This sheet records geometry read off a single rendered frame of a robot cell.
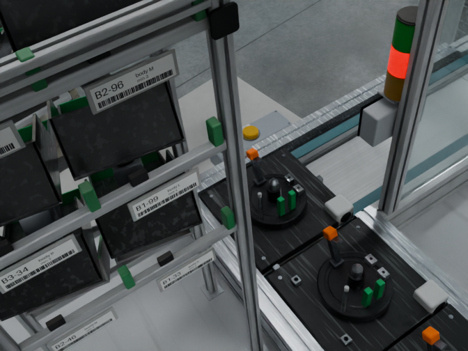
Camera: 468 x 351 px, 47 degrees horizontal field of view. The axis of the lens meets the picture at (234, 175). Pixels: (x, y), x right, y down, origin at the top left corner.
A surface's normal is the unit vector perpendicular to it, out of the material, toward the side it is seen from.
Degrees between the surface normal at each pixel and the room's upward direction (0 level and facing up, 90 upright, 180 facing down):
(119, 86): 90
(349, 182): 0
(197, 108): 0
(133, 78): 90
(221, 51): 90
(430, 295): 0
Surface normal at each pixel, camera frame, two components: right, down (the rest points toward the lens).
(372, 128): -0.83, 0.46
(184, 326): -0.08, -0.65
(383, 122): 0.55, 0.60
